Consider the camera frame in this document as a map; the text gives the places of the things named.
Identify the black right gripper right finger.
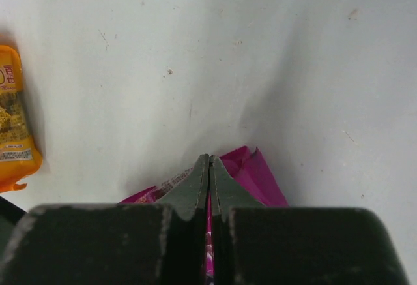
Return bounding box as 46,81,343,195
210,156,409,284

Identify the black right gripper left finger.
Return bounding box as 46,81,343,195
1,154,209,284

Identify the purple candy bag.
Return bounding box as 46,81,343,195
121,146,288,284

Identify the orange candy bag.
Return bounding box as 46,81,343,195
1,44,42,192

